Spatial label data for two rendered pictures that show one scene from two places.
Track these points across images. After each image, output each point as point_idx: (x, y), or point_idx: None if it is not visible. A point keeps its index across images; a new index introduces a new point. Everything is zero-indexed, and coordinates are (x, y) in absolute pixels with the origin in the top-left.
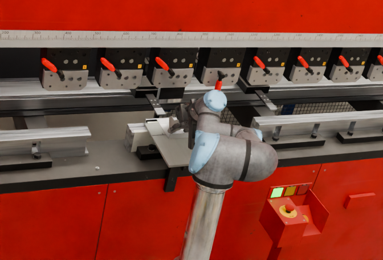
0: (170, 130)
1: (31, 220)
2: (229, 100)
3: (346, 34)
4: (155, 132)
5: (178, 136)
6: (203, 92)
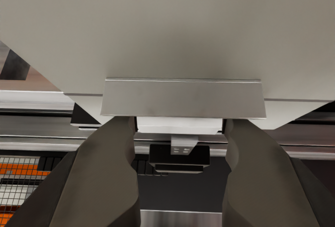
0: (289, 156)
1: None
2: (1, 117)
3: None
4: (287, 109)
5: (192, 91)
6: (56, 137)
